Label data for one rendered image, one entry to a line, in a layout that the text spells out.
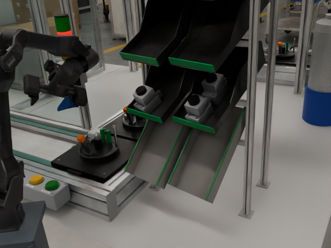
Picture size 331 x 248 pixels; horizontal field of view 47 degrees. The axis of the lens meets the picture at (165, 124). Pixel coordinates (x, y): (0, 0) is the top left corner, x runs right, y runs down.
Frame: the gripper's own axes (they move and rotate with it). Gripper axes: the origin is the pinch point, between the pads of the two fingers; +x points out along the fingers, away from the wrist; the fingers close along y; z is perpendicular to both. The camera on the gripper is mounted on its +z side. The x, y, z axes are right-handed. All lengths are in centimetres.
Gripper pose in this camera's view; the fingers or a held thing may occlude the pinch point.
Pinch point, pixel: (49, 100)
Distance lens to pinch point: 118.5
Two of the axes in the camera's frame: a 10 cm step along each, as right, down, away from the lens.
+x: -5.9, 5.3, 6.0
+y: -7.7, -1.7, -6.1
